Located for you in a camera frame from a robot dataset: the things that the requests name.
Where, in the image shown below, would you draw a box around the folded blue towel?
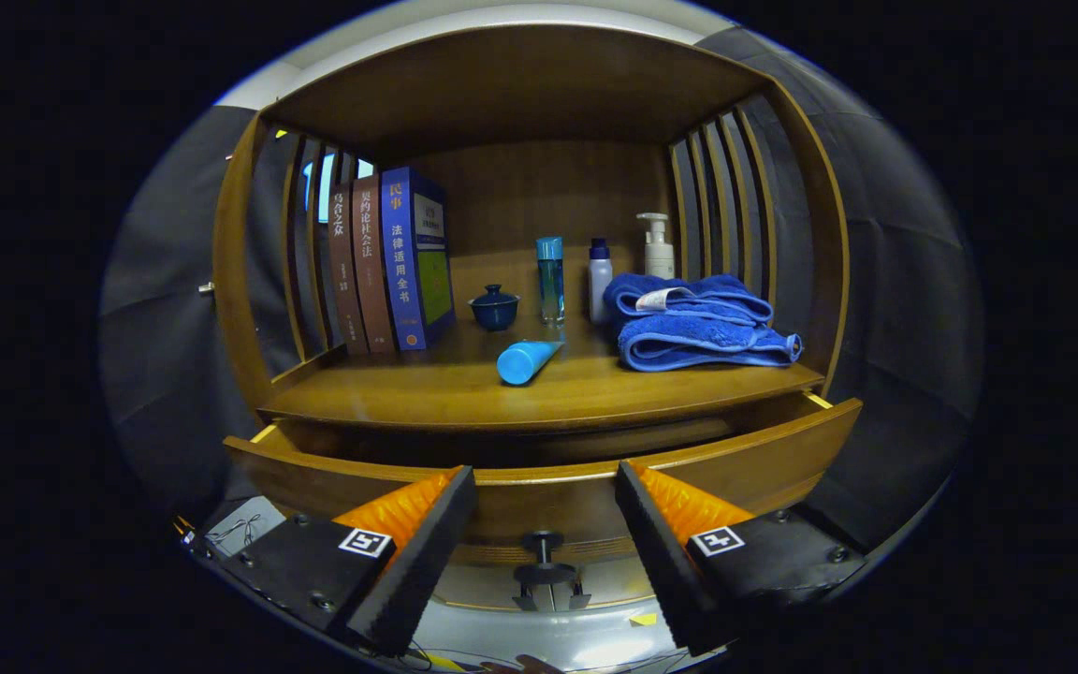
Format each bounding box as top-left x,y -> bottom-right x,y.
603,273 -> 804,373

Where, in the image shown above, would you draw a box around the white pump bottle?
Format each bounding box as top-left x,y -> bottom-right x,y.
635,212 -> 677,279

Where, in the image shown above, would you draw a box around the dark brown book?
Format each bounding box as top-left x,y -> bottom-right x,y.
328,183 -> 371,357

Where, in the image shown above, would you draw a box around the wooden drawer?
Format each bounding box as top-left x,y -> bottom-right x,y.
224,393 -> 865,614

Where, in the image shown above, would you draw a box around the wooden cabinet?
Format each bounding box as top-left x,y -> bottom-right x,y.
211,23 -> 851,614

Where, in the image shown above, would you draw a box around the thick blue book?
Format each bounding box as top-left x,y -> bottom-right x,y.
380,166 -> 456,351

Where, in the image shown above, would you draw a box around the tall blue glass bottle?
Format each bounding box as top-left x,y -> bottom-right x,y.
536,236 -> 566,326

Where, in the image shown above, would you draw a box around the reddish brown book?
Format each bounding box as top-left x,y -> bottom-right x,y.
351,174 -> 400,355

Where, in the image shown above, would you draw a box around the thin white cables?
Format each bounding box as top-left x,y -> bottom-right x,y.
207,513 -> 264,549

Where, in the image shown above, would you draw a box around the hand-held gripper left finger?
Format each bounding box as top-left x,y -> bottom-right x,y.
221,465 -> 479,658

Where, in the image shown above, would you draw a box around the blue white cosmetic tube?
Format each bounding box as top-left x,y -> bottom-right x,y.
497,340 -> 565,387

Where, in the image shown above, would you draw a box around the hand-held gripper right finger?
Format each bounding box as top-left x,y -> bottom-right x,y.
614,459 -> 867,656

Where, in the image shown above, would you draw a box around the wooden countertop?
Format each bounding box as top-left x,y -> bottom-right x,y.
258,314 -> 825,432

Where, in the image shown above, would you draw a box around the blue lidded teacup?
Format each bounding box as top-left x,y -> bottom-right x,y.
469,285 -> 521,332

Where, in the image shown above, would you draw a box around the white bottle blue cap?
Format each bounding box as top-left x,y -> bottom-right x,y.
588,238 -> 614,326

